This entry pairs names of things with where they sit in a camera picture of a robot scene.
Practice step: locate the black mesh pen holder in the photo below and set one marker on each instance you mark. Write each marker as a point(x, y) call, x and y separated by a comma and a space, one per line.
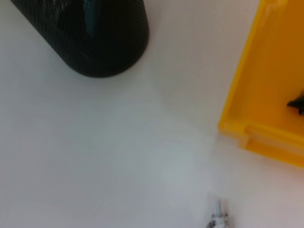
point(107, 47)

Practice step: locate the silver ballpoint pen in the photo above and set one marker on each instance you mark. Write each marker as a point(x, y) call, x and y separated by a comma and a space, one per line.
point(219, 213)

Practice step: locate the yellow plastic bin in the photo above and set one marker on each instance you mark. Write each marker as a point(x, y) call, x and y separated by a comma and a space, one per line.
point(266, 95)

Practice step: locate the green plastic wrapper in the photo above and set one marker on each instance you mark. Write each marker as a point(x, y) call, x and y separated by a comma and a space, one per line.
point(297, 103)

